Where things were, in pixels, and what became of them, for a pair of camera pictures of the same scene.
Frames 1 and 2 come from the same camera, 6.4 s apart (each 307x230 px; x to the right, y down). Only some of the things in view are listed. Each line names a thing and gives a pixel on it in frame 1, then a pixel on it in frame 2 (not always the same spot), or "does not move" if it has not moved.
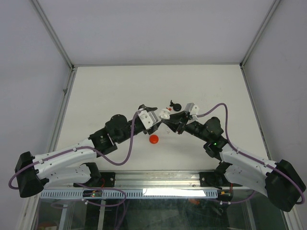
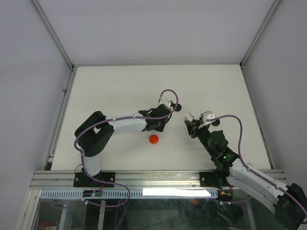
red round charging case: x=154 y=139 does not move
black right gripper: x=178 y=127 -> x=193 y=127
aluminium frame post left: x=53 y=34 does not move
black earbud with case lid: x=176 y=107 does not move
